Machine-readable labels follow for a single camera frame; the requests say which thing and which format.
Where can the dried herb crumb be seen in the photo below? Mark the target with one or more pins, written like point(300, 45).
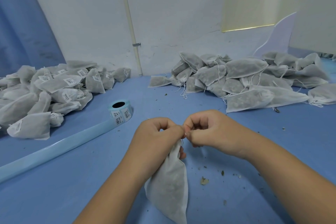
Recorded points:
point(204, 181)

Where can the grey pipe clamp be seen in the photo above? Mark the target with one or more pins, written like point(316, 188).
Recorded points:
point(136, 44)

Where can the person's left hand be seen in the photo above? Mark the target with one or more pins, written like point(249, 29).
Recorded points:
point(155, 145)

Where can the person's right forearm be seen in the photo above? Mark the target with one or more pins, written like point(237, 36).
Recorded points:
point(294, 184)

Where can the white wall pipe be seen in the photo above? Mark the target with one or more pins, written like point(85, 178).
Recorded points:
point(131, 16)

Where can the white curved board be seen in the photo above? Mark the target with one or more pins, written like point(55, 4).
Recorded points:
point(275, 37)

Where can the white herb bag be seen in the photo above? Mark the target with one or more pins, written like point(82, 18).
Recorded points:
point(170, 187)

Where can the person's left forearm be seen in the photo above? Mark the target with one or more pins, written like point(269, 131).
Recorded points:
point(105, 200)

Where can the blue label roll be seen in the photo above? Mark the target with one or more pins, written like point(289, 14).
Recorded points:
point(120, 111)

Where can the person's right hand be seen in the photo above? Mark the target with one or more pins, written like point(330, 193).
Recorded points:
point(218, 129)

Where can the blue curtain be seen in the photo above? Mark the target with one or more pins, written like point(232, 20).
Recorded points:
point(26, 19)

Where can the large beige panel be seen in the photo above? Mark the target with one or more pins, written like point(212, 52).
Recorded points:
point(315, 11)

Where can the pile of labelled herb bags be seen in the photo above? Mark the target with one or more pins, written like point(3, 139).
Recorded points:
point(50, 98)

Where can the pile of unlabelled herb bags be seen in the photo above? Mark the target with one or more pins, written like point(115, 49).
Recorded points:
point(246, 79)

